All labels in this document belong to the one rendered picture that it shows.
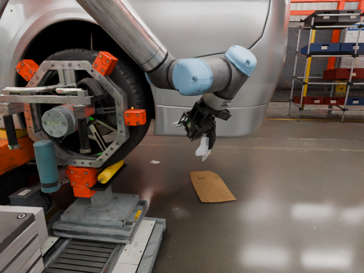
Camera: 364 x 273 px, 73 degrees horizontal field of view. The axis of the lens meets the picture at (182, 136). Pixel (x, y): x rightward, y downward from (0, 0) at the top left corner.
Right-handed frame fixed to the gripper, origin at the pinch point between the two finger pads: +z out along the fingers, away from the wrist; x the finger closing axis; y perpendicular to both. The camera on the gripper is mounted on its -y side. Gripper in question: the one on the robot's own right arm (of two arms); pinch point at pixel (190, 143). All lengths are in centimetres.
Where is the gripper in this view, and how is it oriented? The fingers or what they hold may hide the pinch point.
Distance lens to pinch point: 81.3
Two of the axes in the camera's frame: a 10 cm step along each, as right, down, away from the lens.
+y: -7.4, 2.7, -6.2
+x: 5.7, 7.5, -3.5
